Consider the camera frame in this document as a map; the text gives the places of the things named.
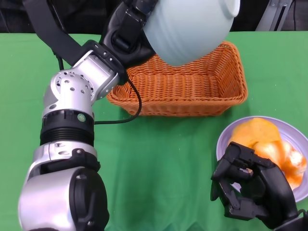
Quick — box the white round plate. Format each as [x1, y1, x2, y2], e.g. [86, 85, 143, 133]
[216, 116, 308, 203]

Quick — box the grey metal frame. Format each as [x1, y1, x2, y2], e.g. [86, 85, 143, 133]
[255, 0, 295, 32]

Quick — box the black backdrop cloth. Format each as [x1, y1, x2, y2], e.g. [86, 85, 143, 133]
[0, 0, 269, 38]

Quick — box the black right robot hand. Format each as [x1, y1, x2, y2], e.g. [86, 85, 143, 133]
[210, 141, 299, 229]

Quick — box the round orange-white bread bun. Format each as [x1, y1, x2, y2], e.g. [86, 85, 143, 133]
[230, 117, 282, 169]

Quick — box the pumpkin-shaped orange bread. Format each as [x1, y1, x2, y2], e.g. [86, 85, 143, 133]
[252, 141, 308, 191]

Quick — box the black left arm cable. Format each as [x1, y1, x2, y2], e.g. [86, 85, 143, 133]
[51, 49, 143, 125]

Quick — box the white round bowl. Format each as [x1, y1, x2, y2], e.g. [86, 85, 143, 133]
[143, 0, 241, 67]

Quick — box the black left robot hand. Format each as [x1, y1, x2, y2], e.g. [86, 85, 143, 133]
[100, 0, 159, 69]

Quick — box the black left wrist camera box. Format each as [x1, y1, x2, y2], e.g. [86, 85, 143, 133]
[24, 0, 97, 67]

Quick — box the green tablecloth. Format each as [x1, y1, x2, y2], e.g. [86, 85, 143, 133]
[0, 31, 308, 231]

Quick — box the orange wicker basket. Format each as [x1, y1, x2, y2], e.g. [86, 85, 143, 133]
[105, 40, 248, 117]

